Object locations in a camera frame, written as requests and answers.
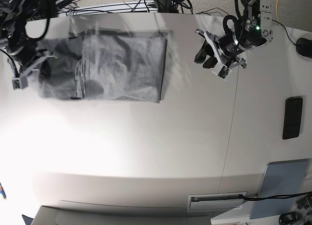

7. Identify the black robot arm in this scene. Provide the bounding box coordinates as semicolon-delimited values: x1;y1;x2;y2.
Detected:
0;0;57;78
194;0;273;70

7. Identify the blue-grey tablet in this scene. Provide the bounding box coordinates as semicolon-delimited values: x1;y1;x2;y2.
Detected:
250;159;309;220

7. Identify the black smartphone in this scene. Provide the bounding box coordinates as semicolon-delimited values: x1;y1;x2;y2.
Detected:
282;97;303;140

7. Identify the black power cable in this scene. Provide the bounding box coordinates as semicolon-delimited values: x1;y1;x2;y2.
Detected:
240;192;312;202

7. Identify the blue orange pen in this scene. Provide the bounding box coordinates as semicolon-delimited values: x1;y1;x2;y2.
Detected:
0;184;6;200

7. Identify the white table cable box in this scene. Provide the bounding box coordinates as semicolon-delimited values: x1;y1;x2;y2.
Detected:
187;191;247;213

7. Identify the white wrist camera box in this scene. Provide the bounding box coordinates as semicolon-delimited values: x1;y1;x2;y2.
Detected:
12;76;28;90
212;65;232;81

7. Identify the black mouse cable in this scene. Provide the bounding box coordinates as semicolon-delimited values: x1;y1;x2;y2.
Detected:
272;19;298;46

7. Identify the black computer mouse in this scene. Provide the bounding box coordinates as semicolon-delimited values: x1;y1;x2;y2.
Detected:
296;37;312;58

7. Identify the yellow cable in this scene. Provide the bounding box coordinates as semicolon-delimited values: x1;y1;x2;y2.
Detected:
275;0;285;25

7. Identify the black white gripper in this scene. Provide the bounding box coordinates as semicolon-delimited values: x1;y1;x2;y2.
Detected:
6;43;57;78
194;29;247;69

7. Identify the grey T-shirt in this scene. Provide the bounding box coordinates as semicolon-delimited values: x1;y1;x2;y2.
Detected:
36;30;168;103

